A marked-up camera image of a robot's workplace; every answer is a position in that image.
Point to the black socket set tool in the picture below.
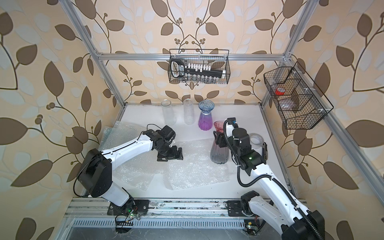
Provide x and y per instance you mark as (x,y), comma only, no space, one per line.
(181,68)

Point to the black tape dispenser piece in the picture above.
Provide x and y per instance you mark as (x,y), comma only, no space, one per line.
(264,153)

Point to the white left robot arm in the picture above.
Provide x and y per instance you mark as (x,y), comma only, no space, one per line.
(96,171)

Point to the clear bubble wrap sheet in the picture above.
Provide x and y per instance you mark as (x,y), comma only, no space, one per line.
(140,170)
(119,134)
(196,169)

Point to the bubble pink vase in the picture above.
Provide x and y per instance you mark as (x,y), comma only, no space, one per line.
(219,152)

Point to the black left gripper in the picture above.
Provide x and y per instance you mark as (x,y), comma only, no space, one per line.
(174,154)

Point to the black back wire basket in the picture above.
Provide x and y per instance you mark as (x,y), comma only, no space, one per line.
(201,56)

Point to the clear tape roll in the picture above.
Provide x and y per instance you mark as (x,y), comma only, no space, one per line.
(257,140)

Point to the bubble clear vase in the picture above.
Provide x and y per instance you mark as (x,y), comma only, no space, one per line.
(189,113)

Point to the red tape roll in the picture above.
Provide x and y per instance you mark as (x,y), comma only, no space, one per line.
(280,91)

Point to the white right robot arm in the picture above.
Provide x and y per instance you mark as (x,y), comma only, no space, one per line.
(286,215)

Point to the aluminium front rail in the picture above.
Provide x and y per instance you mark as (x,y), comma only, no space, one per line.
(159,207)

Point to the clear ribbed glass vase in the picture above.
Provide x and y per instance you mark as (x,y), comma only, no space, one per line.
(168,112)

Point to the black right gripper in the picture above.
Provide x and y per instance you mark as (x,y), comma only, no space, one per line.
(220,139)

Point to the bubble purple vase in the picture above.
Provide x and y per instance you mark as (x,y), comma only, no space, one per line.
(206,120)

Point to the black side wire basket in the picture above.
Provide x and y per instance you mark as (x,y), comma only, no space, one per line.
(304,103)

